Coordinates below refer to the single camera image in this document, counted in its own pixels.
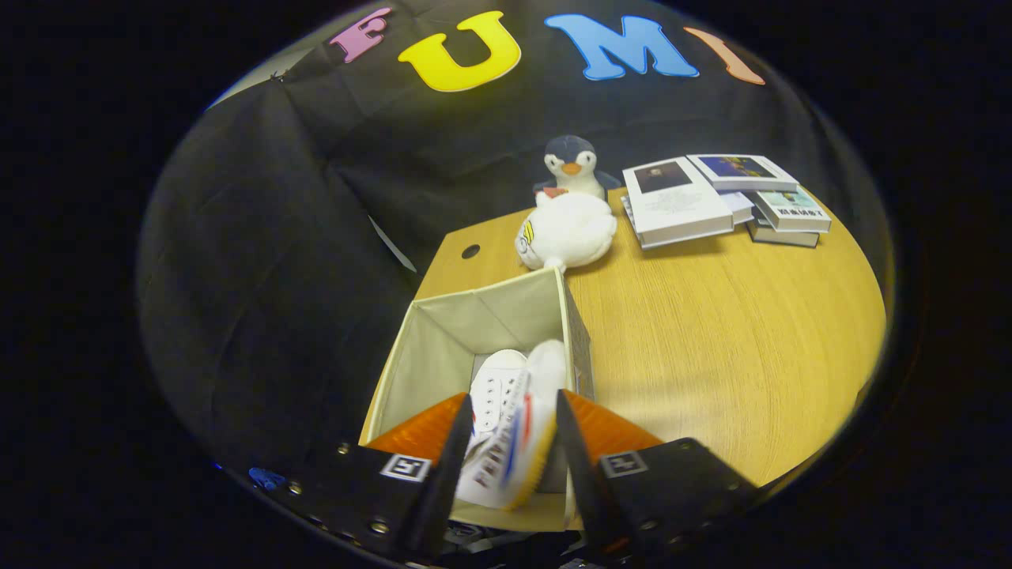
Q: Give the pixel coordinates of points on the white plush toy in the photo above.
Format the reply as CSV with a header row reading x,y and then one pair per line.
x,y
569,229

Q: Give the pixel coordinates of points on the white book with portrait cover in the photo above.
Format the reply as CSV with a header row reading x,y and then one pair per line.
x,y
676,201

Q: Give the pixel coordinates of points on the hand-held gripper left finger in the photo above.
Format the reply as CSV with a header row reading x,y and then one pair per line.
x,y
451,482

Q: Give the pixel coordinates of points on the small blue object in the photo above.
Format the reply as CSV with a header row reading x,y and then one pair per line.
x,y
265,476

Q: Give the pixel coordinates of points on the penguin plush toy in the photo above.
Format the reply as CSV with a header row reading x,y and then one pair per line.
x,y
573,162

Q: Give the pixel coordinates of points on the white canvas shoe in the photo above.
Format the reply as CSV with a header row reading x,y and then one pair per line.
x,y
494,387
518,442

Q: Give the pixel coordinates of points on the thin white book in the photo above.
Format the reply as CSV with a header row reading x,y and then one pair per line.
x,y
741,207

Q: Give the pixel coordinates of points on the dark grey book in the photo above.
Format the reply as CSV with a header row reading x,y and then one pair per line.
x,y
779,237

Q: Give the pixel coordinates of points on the book with blue picture cover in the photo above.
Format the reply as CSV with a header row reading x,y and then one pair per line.
x,y
739,170

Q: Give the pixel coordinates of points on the book with teal cover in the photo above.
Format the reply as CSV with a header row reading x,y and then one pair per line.
x,y
794,209

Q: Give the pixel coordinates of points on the grey fabric storage box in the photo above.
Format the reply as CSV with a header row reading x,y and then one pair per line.
x,y
458,332

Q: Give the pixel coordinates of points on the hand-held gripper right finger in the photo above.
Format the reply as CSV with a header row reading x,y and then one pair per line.
x,y
581,474

